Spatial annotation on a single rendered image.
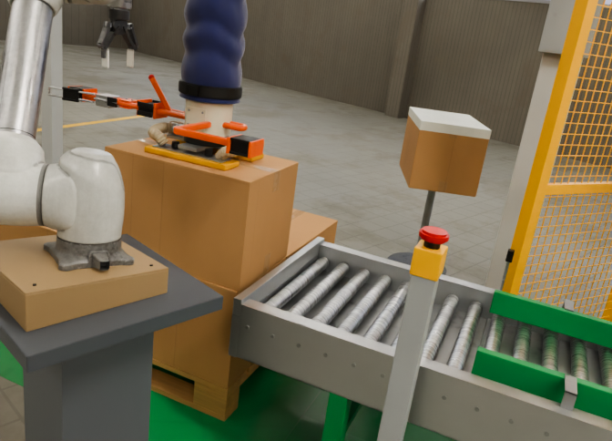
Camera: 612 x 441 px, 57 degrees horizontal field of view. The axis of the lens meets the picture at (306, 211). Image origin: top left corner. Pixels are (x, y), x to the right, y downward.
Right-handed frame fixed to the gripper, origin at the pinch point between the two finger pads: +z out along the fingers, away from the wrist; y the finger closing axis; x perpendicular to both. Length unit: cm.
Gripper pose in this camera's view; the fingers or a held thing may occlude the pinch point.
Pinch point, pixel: (117, 65)
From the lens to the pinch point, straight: 235.5
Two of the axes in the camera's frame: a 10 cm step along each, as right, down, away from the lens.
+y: 4.1, -2.4, 8.8
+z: -1.3, 9.4, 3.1
